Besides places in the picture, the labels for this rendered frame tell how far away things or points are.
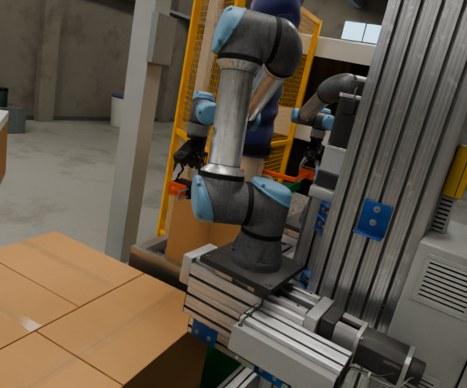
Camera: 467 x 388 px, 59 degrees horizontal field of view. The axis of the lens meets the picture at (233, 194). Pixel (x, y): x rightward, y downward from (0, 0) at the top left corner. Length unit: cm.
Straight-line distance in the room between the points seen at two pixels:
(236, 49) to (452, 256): 71
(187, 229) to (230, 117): 100
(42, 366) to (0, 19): 671
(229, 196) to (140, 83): 191
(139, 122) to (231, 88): 187
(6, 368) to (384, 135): 128
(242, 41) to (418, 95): 44
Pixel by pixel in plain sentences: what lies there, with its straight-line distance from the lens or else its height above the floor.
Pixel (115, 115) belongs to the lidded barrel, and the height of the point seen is 21.
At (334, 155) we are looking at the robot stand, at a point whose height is 135.
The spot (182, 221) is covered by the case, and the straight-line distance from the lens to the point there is 196.
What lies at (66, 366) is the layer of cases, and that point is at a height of 54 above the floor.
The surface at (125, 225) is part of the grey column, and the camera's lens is 308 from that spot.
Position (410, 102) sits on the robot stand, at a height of 154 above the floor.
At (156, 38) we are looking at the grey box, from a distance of 279.
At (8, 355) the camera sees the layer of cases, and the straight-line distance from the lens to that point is 157.
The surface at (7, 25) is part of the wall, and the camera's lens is 783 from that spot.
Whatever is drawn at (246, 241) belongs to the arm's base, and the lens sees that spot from 111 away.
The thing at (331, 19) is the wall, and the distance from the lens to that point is 1201.
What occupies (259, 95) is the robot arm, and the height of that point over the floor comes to 147.
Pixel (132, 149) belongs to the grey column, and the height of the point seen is 89.
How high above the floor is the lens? 153
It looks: 16 degrees down
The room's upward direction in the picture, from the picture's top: 12 degrees clockwise
